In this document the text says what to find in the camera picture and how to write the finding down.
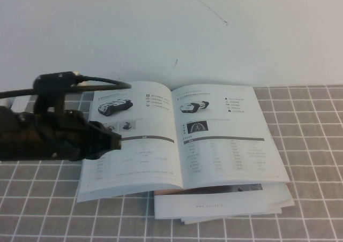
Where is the grey white-checked tablecloth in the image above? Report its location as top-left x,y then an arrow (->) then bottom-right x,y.
0,84 -> 343,242

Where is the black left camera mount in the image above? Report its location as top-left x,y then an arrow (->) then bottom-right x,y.
32,70 -> 83,114

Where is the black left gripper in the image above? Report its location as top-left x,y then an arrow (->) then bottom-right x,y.
17,109 -> 123,162

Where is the thin white booklet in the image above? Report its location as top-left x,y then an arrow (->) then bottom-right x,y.
180,212 -> 283,225

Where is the thick white booklet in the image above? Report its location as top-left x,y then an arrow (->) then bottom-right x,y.
261,182 -> 295,215

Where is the white booklet with web address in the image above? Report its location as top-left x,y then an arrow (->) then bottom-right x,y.
154,190 -> 270,222

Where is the booklet with photo cover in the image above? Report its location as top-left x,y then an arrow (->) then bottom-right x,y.
153,183 -> 265,198

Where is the white product catalogue book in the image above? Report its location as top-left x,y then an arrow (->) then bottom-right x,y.
76,80 -> 292,204

